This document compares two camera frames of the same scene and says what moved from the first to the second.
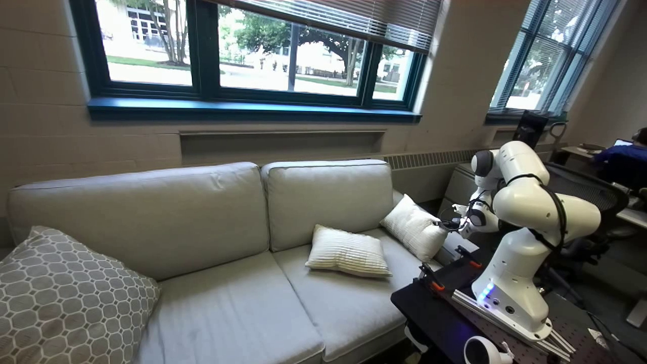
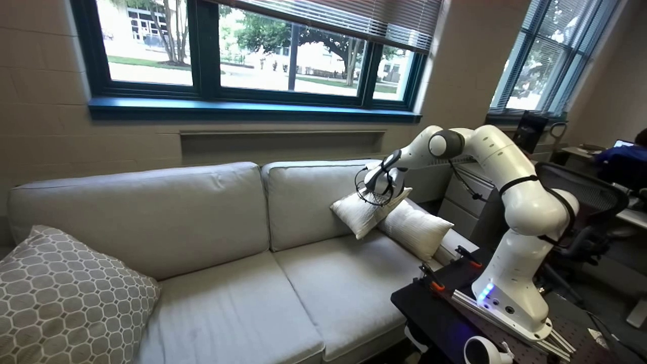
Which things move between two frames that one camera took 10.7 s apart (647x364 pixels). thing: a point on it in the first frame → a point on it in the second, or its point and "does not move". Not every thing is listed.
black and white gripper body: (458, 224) → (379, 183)
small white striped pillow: (346, 252) → (361, 216)
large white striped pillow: (416, 228) does not move
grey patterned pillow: (67, 304) does not move
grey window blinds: (398, 22) does not move
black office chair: (607, 195) does not move
